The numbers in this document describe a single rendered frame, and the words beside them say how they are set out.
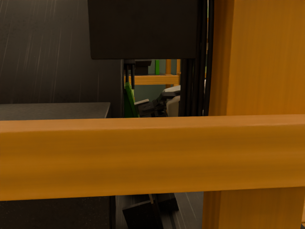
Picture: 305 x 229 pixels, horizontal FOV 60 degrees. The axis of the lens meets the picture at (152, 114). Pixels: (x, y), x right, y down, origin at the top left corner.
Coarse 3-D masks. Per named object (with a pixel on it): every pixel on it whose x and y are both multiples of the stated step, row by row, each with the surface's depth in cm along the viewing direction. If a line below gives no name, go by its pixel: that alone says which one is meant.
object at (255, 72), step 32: (224, 0) 37; (256, 0) 34; (288, 0) 34; (224, 32) 37; (256, 32) 35; (288, 32) 35; (224, 64) 38; (256, 64) 36; (288, 64) 36; (224, 96) 38; (256, 96) 37; (288, 96) 37; (224, 192) 40; (256, 192) 41; (288, 192) 41; (224, 224) 42; (256, 224) 42; (288, 224) 43
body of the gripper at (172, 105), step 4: (168, 88) 68; (172, 88) 68; (176, 88) 68; (176, 96) 67; (204, 96) 68; (168, 100) 69; (172, 100) 67; (176, 100) 67; (168, 104) 67; (172, 104) 67; (176, 104) 67; (168, 108) 68; (172, 108) 69; (176, 108) 69; (168, 112) 70; (172, 112) 70; (176, 112) 71; (168, 116) 73; (172, 116) 72; (176, 116) 73
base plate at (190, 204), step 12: (192, 192) 89; (120, 204) 82; (132, 204) 82; (180, 204) 82; (192, 204) 82; (120, 216) 76; (168, 216) 76; (180, 216) 76; (192, 216) 76; (120, 228) 71; (132, 228) 71; (144, 228) 71; (156, 228) 71; (168, 228) 71; (180, 228) 71; (192, 228) 71; (300, 228) 71
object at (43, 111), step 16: (0, 112) 54; (16, 112) 54; (32, 112) 54; (48, 112) 54; (64, 112) 54; (80, 112) 54; (96, 112) 54; (0, 208) 50; (16, 208) 50; (32, 208) 51; (48, 208) 51; (64, 208) 51; (80, 208) 51; (96, 208) 52; (112, 208) 57; (0, 224) 51; (16, 224) 51; (32, 224) 51; (48, 224) 52; (64, 224) 52; (80, 224) 52; (96, 224) 53; (112, 224) 56
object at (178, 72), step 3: (207, 9) 561; (207, 12) 563; (207, 15) 564; (207, 18) 562; (207, 21) 559; (207, 39) 580; (207, 42) 582; (177, 60) 615; (177, 63) 617; (177, 66) 619; (177, 69) 620; (177, 72) 620; (180, 72) 608
